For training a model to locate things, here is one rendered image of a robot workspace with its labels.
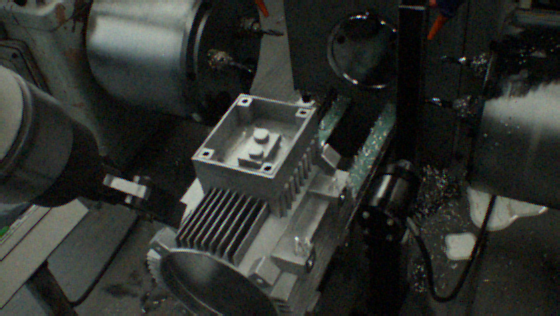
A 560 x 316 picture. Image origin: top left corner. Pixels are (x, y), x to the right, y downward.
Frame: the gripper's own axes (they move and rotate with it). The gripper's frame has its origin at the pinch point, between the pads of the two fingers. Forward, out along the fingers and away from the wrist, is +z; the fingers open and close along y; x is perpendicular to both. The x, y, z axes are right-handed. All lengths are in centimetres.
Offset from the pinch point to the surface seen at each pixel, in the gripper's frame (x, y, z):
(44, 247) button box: 8.2, 14.6, 2.2
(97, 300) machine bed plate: 15.1, 23.0, 27.8
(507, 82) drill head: -26.6, -29.5, 13.6
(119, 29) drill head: -25.0, 27.3, 13.9
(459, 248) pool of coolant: -11, -27, 43
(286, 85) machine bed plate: -37, 18, 58
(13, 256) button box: 10.1, 15.8, -0.6
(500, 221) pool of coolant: -17, -31, 46
